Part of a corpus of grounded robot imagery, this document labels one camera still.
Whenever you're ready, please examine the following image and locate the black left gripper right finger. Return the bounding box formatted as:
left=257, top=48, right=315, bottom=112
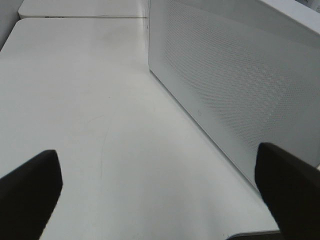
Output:
left=254, top=142, right=320, bottom=240

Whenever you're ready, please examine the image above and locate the white microwave door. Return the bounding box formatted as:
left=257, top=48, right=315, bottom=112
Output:
left=148, top=0, right=320, bottom=182

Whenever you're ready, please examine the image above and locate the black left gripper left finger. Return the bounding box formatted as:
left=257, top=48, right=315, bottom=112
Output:
left=0, top=149, right=63, bottom=240

